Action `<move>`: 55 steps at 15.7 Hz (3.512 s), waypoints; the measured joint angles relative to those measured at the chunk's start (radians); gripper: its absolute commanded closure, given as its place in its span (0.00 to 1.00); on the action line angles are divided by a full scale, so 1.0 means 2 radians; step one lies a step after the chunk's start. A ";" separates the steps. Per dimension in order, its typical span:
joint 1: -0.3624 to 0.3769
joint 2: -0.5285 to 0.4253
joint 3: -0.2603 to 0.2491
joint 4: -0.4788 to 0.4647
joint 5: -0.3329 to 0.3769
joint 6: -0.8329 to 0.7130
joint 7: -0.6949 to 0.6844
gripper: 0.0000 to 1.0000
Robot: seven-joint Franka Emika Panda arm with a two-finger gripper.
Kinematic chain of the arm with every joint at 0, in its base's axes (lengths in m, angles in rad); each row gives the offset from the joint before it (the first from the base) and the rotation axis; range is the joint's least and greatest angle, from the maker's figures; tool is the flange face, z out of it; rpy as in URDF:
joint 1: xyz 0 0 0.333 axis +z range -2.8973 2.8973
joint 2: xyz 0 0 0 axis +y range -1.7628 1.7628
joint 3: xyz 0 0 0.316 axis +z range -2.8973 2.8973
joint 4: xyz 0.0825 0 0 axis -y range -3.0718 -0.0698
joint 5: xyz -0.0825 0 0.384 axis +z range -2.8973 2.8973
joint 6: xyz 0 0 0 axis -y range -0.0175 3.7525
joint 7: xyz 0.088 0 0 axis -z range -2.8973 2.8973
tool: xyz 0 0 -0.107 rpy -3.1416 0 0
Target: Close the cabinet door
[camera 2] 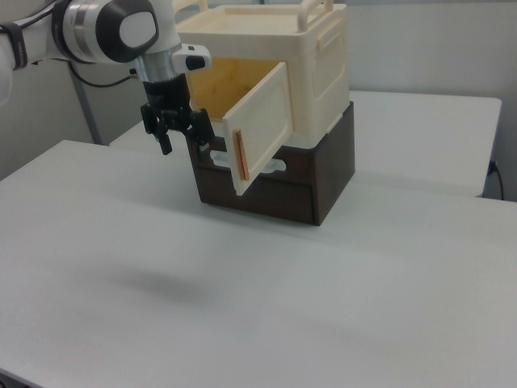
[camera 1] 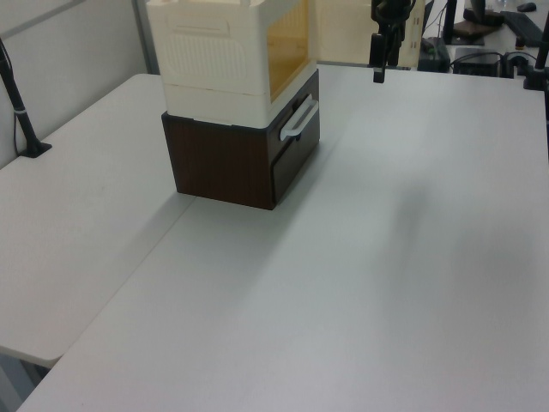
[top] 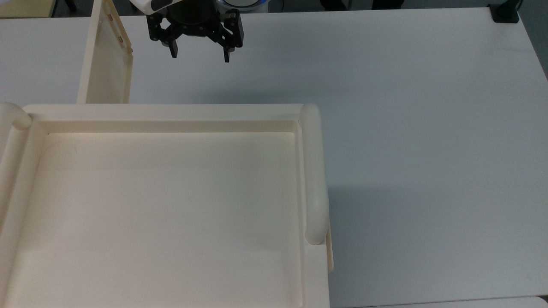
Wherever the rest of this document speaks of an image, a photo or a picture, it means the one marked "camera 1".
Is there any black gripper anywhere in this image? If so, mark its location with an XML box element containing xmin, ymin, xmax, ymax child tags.
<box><xmin>369</xmin><ymin>0</ymin><xmax>416</xmax><ymax>85</ymax></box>

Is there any cream plastic cabinet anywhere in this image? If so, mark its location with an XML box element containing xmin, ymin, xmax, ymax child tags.
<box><xmin>145</xmin><ymin>0</ymin><xmax>320</xmax><ymax>130</ymax></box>

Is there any black box with green lights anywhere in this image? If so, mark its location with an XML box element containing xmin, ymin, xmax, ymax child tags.
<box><xmin>417</xmin><ymin>37</ymin><xmax>452</xmax><ymax>72</ymax></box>

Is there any black monitor stand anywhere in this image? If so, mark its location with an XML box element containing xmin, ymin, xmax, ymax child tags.
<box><xmin>443</xmin><ymin>0</ymin><xmax>459</xmax><ymax>45</ymax></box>

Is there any black flat device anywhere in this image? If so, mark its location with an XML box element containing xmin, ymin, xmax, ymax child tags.
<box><xmin>449</xmin><ymin>46</ymin><xmax>504</xmax><ymax>77</ymax></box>

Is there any brown black desk object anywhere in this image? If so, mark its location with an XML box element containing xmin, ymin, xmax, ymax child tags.
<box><xmin>453</xmin><ymin>7</ymin><xmax>506</xmax><ymax>39</ymax></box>

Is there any black keyboard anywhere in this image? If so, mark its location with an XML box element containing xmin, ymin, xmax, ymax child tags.
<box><xmin>498</xmin><ymin>10</ymin><xmax>545</xmax><ymax>47</ymax></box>

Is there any dark brown plain drawer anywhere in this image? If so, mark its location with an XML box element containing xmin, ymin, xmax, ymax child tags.
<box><xmin>270</xmin><ymin>139</ymin><xmax>322</xmax><ymax>203</ymax></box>

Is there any dark brown drawer box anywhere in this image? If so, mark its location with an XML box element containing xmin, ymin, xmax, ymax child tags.
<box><xmin>161</xmin><ymin>68</ymin><xmax>323</xmax><ymax>212</ymax></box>

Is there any dark brown handled drawer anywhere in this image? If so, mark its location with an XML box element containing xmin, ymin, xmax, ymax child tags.
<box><xmin>265</xmin><ymin>70</ymin><xmax>322</xmax><ymax>169</ymax></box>

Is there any white drawer handle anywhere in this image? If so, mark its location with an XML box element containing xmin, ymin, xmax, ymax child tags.
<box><xmin>277</xmin><ymin>94</ymin><xmax>320</xmax><ymax>142</ymax></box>

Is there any grey partition post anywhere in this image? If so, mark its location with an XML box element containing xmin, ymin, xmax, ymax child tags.
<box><xmin>130</xmin><ymin>0</ymin><xmax>158</xmax><ymax>75</ymax></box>

